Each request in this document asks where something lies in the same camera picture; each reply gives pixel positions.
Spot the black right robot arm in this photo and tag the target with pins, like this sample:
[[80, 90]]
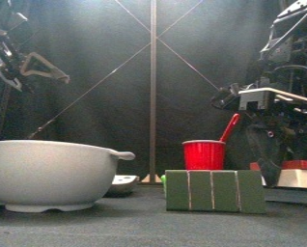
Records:
[[291, 38]]

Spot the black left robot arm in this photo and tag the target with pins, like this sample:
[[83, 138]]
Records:
[[1, 13]]

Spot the small red white sushi toy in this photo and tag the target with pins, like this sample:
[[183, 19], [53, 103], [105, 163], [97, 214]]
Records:
[[255, 166]]

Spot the salmon sushi toy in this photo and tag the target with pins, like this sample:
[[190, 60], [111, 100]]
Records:
[[299, 177]]

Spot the large white ceramic bowl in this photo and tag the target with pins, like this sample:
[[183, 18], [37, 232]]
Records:
[[48, 173]]

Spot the red plastic spoon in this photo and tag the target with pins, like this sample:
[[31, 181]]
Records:
[[230, 127]]

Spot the red plastic cup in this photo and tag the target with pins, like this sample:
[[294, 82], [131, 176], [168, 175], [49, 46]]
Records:
[[203, 156]]

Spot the green block with white stripes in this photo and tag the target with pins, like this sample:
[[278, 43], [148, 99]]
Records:
[[203, 191]]

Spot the small bright green toy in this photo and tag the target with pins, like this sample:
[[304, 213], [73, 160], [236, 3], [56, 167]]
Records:
[[163, 183]]

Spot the grey white toy piece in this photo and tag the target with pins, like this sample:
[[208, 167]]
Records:
[[123, 184]]

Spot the thin diagonal frame rod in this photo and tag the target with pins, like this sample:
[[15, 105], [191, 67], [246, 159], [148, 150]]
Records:
[[95, 85], [182, 58]]

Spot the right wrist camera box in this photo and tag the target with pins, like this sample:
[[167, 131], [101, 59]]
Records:
[[226, 96]]

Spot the vertical metal frame post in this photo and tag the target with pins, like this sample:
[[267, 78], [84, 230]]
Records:
[[152, 80]]

